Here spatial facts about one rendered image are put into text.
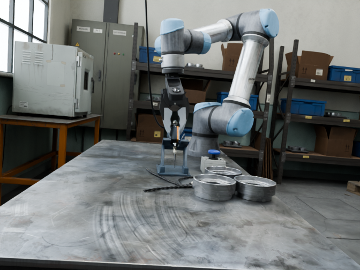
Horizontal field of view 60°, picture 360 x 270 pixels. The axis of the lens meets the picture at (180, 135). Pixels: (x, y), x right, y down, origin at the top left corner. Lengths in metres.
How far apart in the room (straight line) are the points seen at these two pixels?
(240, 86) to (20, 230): 0.95
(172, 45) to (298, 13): 4.48
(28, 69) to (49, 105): 0.35
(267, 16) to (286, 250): 0.98
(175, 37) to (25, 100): 2.24
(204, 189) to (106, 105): 3.95
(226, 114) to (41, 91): 2.11
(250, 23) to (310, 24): 4.11
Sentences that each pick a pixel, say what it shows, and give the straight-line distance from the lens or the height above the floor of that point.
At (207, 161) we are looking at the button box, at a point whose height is 0.84.
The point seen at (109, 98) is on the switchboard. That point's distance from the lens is 4.61.
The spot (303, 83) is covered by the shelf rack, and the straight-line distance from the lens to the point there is 4.63.
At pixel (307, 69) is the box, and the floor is 1.63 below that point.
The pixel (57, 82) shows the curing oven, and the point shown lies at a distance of 2.99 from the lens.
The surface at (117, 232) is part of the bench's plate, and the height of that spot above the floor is 0.80.
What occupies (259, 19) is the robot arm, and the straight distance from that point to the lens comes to 1.35.
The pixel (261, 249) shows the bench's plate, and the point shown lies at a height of 0.80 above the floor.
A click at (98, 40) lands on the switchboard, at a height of 1.79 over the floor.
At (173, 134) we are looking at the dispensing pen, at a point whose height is 0.92.
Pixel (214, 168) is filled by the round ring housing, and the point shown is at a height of 0.83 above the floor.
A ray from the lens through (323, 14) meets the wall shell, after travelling 5.57.
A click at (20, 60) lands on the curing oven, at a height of 1.26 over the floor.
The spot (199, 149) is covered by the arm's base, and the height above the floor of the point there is 0.83.
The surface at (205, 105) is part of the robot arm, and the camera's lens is 1.31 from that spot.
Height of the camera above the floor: 1.02
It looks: 6 degrees down
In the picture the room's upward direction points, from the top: 5 degrees clockwise
